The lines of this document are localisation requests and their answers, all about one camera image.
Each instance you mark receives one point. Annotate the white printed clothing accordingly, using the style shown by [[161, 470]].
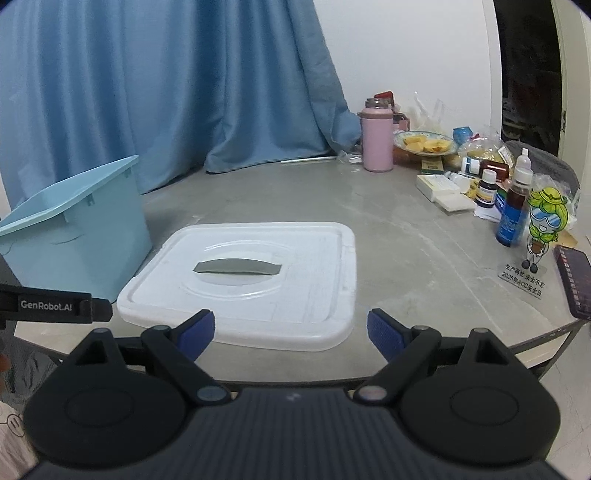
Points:
[[14, 429]]

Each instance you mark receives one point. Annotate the pink thermos bottle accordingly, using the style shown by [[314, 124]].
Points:
[[377, 143]]

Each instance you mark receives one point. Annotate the brown jar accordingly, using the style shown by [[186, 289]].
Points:
[[497, 170]]

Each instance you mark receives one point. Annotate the cartoon figure acrylic stand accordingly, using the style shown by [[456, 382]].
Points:
[[542, 226]]

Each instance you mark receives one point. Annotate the clear crumpled wrapper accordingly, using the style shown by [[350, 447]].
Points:
[[348, 157]]

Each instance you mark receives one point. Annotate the white plastic lid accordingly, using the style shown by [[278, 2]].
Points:
[[286, 281]]

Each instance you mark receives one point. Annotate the light blue plastic bin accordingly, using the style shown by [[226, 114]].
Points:
[[83, 230]]

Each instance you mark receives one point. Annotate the dark brown medicine bottle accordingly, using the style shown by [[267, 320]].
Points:
[[485, 189]]

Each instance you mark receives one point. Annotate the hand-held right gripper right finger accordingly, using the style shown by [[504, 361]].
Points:
[[385, 336]]

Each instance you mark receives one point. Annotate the clear plastic bag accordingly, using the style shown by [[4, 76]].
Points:
[[431, 115]]

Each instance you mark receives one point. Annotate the patterned plate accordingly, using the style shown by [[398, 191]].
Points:
[[450, 146]]

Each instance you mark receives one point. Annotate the small white bottle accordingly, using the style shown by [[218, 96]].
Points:
[[470, 166]]

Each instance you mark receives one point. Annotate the pile of yellow fruit slices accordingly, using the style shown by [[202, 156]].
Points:
[[427, 144]]

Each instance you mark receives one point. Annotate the red container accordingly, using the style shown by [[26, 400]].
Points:
[[385, 97]]

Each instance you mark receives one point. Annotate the pink cup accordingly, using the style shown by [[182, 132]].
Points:
[[402, 122]]

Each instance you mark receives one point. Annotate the grey chair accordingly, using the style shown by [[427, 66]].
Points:
[[554, 168]]

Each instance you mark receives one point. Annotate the white folded tissue pack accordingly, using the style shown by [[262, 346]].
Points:
[[455, 202]]

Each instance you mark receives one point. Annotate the blue curtain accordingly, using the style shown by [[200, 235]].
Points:
[[161, 83]]

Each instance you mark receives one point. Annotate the white medicine box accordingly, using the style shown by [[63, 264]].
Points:
[[436, 187]]

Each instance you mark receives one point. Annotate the blue can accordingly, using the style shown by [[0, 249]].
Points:
[[462, 135]]

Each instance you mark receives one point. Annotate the clear bag of yellow snacks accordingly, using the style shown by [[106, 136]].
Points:
[[485, 152]]

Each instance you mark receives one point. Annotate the white door frame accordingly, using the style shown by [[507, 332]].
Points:
[[572, 78]]

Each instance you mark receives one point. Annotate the white dropper bottle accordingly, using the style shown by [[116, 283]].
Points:
[[523, 168]]

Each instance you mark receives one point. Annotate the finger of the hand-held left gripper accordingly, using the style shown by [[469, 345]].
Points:
[[102, 310]]

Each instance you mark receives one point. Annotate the grey desktop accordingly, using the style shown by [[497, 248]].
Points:
[[392, 212]]

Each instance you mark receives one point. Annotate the blue label spray bottle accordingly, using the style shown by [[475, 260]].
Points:
[[511, 217]]

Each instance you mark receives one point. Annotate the dark smartphone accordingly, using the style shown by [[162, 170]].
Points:
[[575, 281]]

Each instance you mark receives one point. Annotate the white thin stick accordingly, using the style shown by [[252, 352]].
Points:
[[307, 159]]

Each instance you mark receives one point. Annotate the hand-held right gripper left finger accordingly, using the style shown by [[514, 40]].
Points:
[[199, 330]]

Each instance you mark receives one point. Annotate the yellow green small box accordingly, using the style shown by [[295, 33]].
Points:
[[433, 166]]

